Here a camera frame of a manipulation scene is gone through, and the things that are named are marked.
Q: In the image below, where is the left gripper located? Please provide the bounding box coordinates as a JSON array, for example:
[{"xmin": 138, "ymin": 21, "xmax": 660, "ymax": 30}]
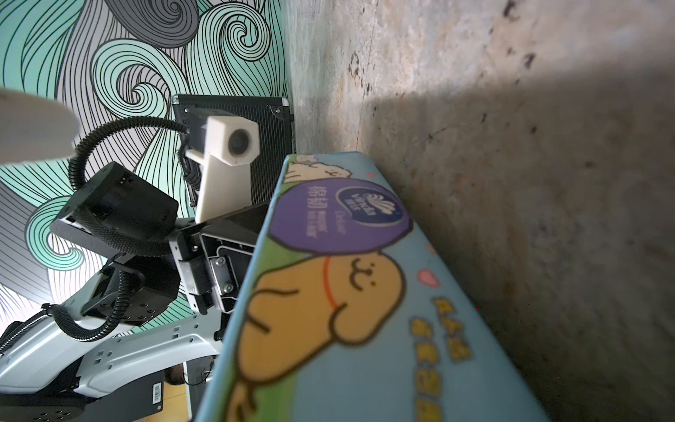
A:
[{"xmin": 168, "ymin": 202, "xmax": 269, "ymax": 314}]

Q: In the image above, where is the black hard carry case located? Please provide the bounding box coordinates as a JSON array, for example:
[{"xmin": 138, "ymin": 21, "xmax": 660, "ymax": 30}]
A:
[{"xmin": 172, "ymin": 94, "xmax": 295, "ymax": 207}]

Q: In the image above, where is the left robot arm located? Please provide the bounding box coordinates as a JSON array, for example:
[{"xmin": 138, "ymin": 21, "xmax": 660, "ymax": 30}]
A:
[{"xmin": 1, "ymin": 113, "xmax": 267, "ymax": 421}]

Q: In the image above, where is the light blue tissue pack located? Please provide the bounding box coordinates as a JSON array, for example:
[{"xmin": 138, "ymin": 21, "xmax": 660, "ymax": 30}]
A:
[{"xmin": 195, "ymin": 152, "xmax": 547, "ymax": 421}]

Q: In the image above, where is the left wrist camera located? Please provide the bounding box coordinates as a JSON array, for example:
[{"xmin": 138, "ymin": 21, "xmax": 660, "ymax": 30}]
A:
[{"xmin": 186, "ymin": 115, "xmax": 260, "ymax": 223}]

